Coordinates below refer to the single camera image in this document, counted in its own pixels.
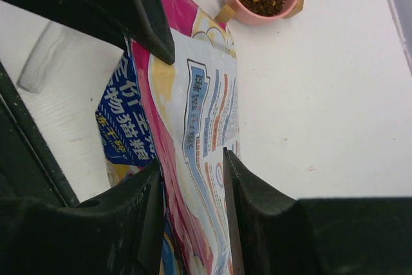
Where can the wooden bowl stand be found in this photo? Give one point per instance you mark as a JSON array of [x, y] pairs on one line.
[[227, 13]]

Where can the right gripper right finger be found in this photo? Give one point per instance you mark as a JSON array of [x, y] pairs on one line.
[[271, 233]]

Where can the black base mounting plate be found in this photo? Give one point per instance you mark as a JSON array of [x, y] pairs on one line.
[[28, 167]]

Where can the pink pet food bag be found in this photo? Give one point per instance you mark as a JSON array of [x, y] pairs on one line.
[[184, 115]]

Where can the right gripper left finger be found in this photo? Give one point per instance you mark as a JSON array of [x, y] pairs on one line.
[[115, 232]]

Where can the clear plastic scoop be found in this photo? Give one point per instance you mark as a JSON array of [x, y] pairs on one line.
[[47, 57]]

